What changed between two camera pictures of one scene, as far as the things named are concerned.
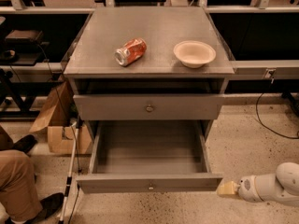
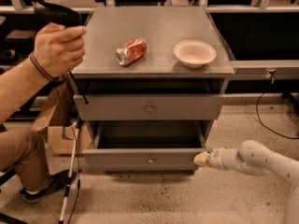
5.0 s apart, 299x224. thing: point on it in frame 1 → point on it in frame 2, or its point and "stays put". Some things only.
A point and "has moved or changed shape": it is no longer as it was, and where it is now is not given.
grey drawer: x=148 y=156 has moved or changed shape
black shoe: x=50 y=204 → x=59 y=181
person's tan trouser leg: x=19 y=194 → x=25 y=149
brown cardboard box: x=58 y=118 stays put
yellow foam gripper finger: x=226 y=188 → x=202 y=159
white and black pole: x=67 y=194 stays put
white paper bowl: x=193 y=54 stays put
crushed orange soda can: x=131 y=52 stays put
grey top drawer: x=146 y=107 stays put
